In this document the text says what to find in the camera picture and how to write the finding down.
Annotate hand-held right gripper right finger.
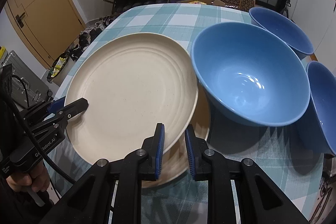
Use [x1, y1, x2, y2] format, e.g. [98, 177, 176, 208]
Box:
[184, 126, 309, 224]

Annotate white base cabinets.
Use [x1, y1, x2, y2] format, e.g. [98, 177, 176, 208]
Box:
[290, 0, 336, 49]

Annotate dark blue bowl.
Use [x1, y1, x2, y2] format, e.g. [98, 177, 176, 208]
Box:
[297, 61, 336, 157]
[248, 7, 315, 61]

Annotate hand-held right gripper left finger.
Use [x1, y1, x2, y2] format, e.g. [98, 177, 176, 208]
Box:
[39, 123, 166, 224]

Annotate light blue bowl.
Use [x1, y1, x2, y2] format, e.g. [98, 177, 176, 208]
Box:
[191, 22, 311, 127]

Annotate beige round plate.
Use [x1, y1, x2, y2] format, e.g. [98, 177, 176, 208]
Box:
[142, 98, 211, 189]
[64, 33, 199, 165]

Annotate person's left hand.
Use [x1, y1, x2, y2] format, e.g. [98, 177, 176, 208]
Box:
[7, 164, 50, 193]

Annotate black door handle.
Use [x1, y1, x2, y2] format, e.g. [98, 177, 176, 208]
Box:
[15, 12, 27, 28]

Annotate pile of dark shoes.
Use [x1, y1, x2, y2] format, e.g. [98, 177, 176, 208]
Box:
[69, 15, 114, 62]

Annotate silver suitcase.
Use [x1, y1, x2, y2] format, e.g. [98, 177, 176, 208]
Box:
[0, 50, 51, 109]

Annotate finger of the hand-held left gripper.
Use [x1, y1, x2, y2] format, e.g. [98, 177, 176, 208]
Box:
[25, 98, 65, 121]
[52, 97, 89, 123]

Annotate white trash bin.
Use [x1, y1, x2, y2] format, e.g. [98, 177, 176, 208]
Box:
[46, 55, 71, 84]

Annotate yellow wooden door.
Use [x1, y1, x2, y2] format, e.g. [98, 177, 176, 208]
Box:
[4, 0, 88, 70]

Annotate black cable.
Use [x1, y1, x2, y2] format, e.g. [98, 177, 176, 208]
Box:
[9, 74, 78, 184]

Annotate teal checkered tablecloth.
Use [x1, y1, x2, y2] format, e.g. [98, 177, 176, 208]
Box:
[51, 3, 324, 224]

